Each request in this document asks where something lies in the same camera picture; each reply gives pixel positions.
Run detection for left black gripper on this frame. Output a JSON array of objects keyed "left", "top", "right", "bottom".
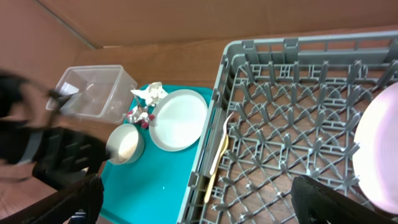
[{"left": 32, "top": 127, "right": 111, "bottom": 190}]

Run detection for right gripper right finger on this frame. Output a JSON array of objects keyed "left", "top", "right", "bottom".
[{"left": 290, "top": 175, "right": 396, "bottom": 224}]

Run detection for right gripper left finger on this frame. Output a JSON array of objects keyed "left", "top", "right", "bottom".
[{"left": 1, "top": 174, "right": 104, "bottom": 224}]

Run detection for grey bowl with rice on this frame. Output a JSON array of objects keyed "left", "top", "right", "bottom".
[{"left": 106, "top": 124, "right": 145, "bottom": 165}]

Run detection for pink round plate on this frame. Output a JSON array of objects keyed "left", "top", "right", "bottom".
[{"left": 353, "top": 83, "right": 397, "bottom": 214}]

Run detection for yellow plastic spoon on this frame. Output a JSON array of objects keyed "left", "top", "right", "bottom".
[{"left": 204, "top": 136, "right": 229, "bottom": 203}]

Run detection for grey round plate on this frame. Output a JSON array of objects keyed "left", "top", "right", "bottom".
[{"left": 149, "top": 89, "right": 208, "bottom": 152}]

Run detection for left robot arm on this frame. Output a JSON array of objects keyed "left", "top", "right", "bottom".
[{"left": 1, "top": 70, "right": 111, "bottom": 190}]

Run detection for grey dishwasher rack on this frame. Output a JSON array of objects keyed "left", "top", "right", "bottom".
[{"left": 178, "top": 31, "right": 397, "bottom": 223}]

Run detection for clear plastic bin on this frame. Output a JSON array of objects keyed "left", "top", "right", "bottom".
[{"left": 55, "top": 65, "right": 137, "bottom": 124}]

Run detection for crumpled silver foil wrapper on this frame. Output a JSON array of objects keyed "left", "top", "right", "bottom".
[{"left": 124, "top": 106, "right": 155, "bottom": 129}]

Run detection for white crumpled napkin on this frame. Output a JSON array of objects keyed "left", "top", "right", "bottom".
[{"left": 131, "top": 82, "right": 168, "bottom": 107}]

